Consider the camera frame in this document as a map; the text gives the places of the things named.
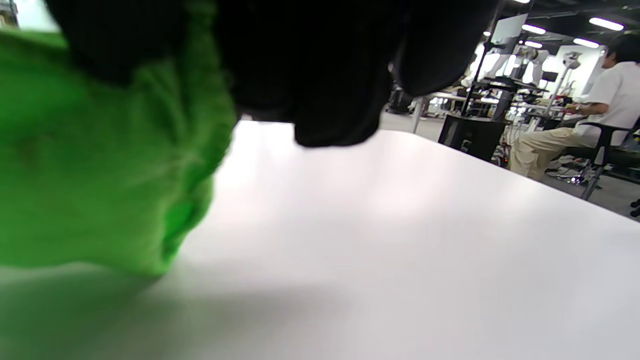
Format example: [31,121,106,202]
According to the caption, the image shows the person's right hand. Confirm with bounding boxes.
[44,0,501,148]

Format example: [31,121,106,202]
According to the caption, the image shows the green towel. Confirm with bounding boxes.
[0,0,238,277]

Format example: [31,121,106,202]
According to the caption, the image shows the black computer tower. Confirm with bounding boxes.
[438,114,512,162]

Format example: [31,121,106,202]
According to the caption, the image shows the black side chair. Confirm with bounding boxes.
[550,117,640,202]

